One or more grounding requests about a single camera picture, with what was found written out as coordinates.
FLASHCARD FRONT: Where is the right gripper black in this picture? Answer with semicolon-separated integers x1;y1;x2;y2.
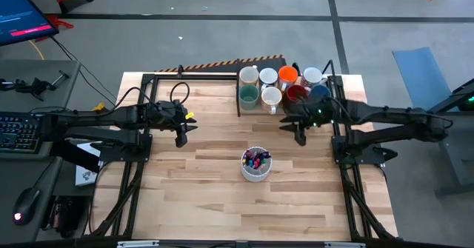
278;98;337;148

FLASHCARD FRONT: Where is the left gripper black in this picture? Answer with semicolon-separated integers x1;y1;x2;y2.
146;98;199;149

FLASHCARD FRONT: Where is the dark red mug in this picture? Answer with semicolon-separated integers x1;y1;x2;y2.
284;84;308;104

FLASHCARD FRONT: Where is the blue mug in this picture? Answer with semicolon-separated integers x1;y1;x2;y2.
309;84;333;101

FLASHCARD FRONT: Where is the green mug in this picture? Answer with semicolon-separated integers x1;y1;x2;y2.
238;84;260;111

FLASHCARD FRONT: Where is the orange mug with white handle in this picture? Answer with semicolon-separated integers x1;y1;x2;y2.
277;64;299;92

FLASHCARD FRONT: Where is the white mug with grey rim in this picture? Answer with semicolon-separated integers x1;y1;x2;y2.
258;67;279;90

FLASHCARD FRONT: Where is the white mug red lattice pattern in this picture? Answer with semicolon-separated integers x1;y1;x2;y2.
300;66;329;90

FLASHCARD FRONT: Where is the beige mug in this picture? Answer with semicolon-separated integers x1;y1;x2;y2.
238;65;260;88

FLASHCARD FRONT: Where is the white textured pen holder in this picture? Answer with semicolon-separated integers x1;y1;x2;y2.
239;146;273;183

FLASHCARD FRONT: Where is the white printed box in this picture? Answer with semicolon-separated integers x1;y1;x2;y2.
75;141;100;187

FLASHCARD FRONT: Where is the black oblong object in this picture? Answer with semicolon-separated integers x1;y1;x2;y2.
50;135;101;174

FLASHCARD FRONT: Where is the blue floor mat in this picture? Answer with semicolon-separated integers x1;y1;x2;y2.
392;47;459;133

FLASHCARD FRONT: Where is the grey computer desk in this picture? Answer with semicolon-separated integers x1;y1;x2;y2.
0;58;82;245

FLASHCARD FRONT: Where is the black electronics box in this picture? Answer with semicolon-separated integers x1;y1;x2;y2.
40;194;93;240

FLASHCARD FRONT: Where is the black clamp tool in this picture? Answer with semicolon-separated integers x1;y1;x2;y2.
0;76;57;101

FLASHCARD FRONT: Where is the red broom head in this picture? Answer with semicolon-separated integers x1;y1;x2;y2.
35;13;75;42

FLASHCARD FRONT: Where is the backlit black keyboard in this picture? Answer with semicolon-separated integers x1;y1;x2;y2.
0;110;47;155

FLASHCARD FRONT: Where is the dark grey side cart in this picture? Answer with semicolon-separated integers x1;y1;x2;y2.
414;78;474;197

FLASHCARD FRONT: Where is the black computer mouse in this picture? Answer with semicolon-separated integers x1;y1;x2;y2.
12;187;41;227

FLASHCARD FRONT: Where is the computer monitor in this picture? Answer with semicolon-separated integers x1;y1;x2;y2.
0;0;60;47

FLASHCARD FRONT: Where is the wooden shelf with black frame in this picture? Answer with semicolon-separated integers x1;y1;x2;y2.
235;59;344;118

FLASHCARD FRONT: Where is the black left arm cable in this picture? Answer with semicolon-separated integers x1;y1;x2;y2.
110;81;192;112

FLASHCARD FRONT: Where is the black aluminium table frame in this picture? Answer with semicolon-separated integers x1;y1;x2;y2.
88;59;399;241

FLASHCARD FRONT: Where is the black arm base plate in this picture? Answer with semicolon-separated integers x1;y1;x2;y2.
331;133;399;167
99;133;153;164

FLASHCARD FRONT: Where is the silver metal bracket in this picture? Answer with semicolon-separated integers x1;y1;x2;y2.
116;240;160;248
324;241;367;248

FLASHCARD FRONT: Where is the yellow cable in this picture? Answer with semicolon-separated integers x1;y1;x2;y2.
28;39;45;61

